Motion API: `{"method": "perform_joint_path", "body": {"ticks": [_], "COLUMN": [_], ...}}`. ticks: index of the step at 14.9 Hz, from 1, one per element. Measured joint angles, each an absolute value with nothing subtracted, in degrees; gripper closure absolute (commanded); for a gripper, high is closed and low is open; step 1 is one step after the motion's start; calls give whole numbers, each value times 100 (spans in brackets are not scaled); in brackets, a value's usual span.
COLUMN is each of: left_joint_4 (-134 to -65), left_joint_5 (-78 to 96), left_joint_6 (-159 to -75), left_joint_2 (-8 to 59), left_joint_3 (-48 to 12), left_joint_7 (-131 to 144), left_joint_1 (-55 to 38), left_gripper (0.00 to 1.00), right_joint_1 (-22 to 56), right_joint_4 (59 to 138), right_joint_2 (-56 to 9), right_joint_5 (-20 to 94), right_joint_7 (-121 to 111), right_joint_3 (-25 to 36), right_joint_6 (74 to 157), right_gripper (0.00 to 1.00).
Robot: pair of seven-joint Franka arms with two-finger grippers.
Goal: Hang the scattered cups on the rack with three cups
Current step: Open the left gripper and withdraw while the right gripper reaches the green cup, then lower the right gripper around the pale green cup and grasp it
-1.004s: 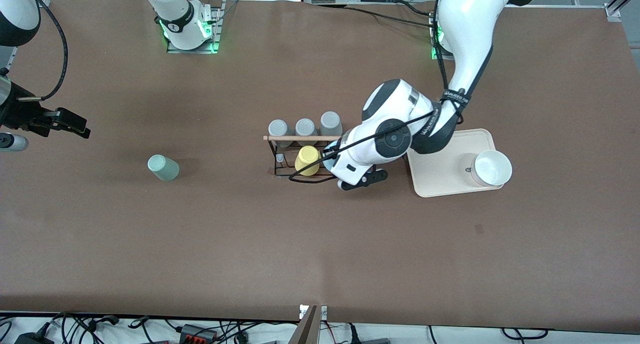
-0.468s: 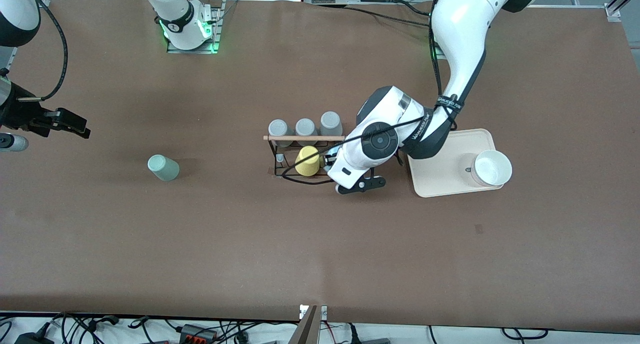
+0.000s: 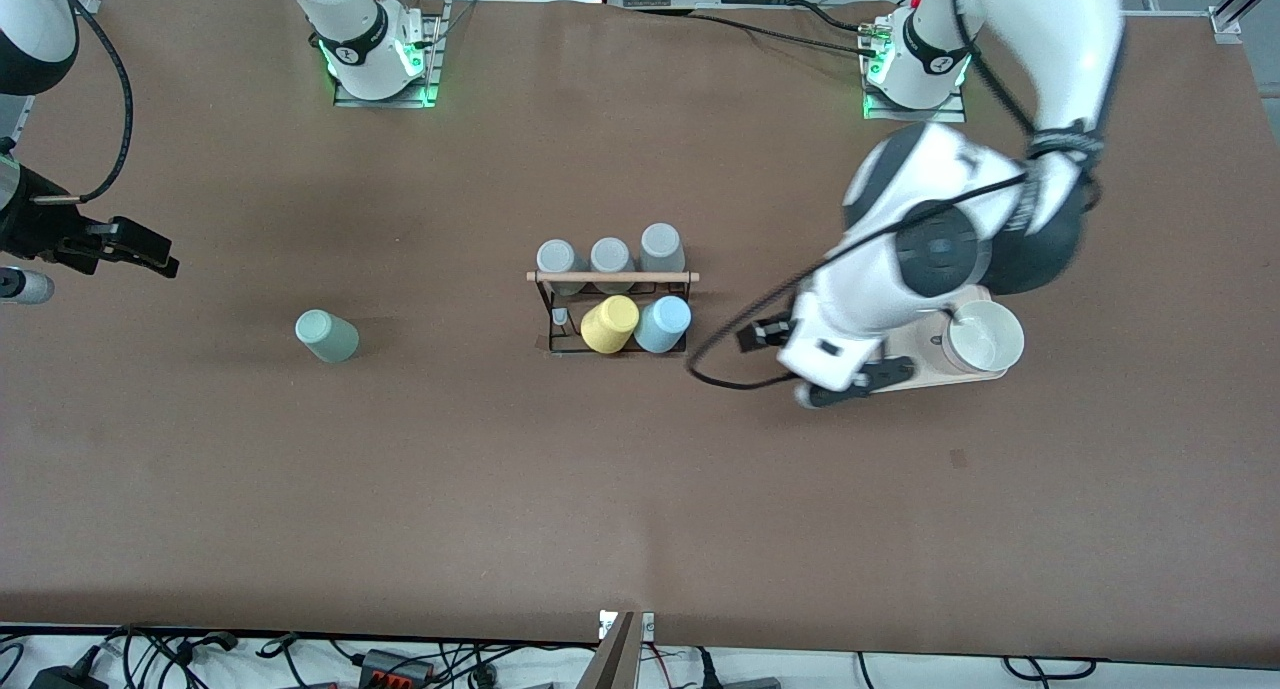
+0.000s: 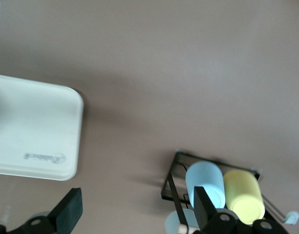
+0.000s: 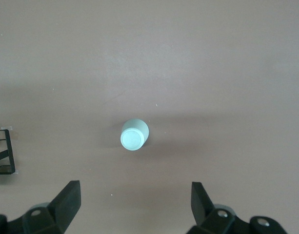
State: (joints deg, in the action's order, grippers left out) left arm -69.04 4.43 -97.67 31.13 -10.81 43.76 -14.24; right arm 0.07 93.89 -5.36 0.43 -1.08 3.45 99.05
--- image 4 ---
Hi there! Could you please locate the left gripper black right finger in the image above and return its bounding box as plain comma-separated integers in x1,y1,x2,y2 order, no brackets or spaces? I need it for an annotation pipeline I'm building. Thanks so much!
193,186,239,234

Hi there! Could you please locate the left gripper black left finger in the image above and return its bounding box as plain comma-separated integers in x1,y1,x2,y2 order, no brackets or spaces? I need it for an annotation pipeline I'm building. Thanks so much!
16,187,83,234

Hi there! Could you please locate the light blue plastic cup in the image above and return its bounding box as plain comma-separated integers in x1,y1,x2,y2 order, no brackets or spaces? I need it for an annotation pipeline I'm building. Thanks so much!
185,161,226,213

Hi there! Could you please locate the grey plastic cup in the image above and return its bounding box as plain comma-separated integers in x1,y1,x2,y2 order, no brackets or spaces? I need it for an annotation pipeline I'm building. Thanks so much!
165,209,199,234

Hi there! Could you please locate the yellow plastic cup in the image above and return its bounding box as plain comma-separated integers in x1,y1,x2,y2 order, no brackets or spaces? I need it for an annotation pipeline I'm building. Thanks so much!
223,170,266,225

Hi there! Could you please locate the cream plastic tray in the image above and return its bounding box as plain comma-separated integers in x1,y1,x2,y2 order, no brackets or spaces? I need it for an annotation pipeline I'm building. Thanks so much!
0,73,85,182

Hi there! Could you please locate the brown table cover sheet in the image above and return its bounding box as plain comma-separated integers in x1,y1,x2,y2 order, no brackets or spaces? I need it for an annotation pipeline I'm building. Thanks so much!
0,0,299,234

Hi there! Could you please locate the black wire cup rack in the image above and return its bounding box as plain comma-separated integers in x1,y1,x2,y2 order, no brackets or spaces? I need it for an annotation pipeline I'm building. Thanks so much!
160,150,299,234

